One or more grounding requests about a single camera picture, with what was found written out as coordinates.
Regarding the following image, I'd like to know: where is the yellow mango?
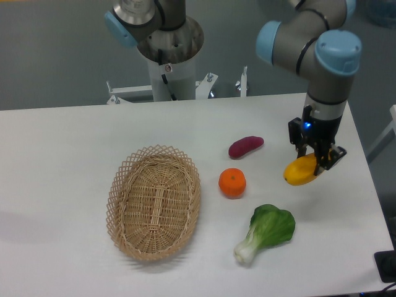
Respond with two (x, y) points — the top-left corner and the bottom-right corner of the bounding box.
(283, 152), (325, 186)

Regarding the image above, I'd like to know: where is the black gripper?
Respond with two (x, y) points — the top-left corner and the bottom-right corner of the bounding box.
(288, 105), (347, 176)

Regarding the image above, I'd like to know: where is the purple sweet potato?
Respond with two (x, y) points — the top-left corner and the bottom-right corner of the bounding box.
(228, 136), (264, 159)

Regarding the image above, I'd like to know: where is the green bok choy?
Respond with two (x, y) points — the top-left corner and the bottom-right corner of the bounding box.
(233, 204), (296, 265)

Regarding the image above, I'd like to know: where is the white metal base frame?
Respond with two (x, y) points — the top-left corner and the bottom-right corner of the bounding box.
(106, 66), (249, 105)

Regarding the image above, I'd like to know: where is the black cable on pedestal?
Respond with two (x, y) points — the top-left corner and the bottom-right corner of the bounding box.
(157, 48), (178, 101)

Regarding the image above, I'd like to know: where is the orange tangerine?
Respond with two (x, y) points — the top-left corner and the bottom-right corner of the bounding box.
(218, 168), (247, 199)

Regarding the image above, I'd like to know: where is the black device at edge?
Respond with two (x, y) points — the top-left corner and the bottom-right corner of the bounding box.
(374, 250), (395, 283)

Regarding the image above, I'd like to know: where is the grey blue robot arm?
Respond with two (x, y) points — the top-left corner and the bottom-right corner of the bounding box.
(104, 1), (362, 176)

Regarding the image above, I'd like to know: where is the woven wicker basket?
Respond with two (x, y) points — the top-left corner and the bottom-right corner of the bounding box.
(106, 145), (200, 261)

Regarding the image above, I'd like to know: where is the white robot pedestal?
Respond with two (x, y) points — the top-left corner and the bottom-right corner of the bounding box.
(136, 15), (205, 102)

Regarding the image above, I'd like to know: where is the white object right edge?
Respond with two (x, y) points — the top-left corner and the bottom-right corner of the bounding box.
(366, 105), (395, 164)

